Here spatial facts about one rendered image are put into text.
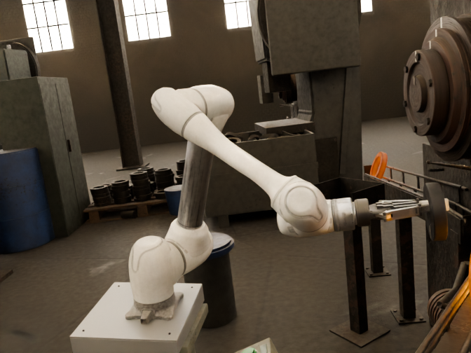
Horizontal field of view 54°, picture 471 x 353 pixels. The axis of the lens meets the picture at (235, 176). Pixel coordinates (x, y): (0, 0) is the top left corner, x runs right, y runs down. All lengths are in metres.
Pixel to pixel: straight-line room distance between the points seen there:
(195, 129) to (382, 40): 10.78
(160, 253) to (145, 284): 0.12
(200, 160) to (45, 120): 3.00
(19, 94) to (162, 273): 3.16
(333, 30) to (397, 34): 7.94
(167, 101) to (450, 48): 0.87
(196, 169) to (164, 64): 10.14
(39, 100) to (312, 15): 2.52
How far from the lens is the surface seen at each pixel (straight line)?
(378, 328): 2.39
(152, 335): 1.69
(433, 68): 1.55
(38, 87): 4.51
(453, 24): 1.60
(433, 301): 1.55
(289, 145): 3.97
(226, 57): 11.59
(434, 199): 1.25
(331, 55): 4.24
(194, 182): 1.69
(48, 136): 4.52
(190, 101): 1.48
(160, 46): 11.79
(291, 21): 4.17
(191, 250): 1.80
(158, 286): 1.72
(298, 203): 1.07
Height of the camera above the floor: 1.21
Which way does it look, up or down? 11 degrees down
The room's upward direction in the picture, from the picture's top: 7 degrees counter-clockwise
